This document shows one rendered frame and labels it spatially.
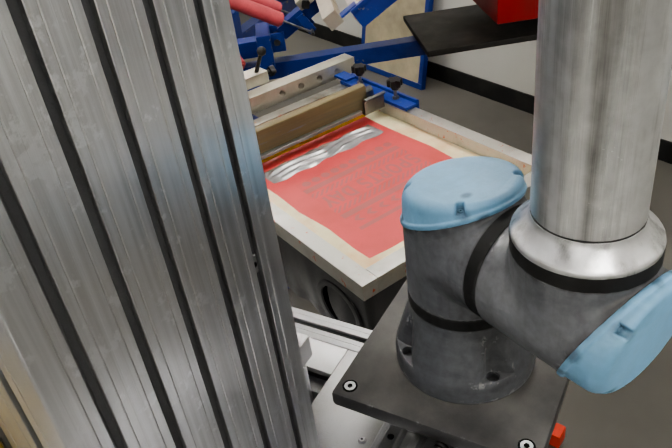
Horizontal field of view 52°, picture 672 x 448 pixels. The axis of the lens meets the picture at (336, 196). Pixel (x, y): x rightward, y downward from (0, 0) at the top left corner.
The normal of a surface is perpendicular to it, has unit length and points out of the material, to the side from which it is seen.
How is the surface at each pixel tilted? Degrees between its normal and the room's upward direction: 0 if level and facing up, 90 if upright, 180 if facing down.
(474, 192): 8
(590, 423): 0
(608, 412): 0
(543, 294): 90
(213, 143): 90
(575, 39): 90
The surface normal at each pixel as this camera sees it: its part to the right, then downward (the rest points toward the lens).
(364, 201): -0.11, -0.84
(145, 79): 0.87, 0.18
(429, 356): -0.64, 0.21
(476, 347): -0.03, 0.26
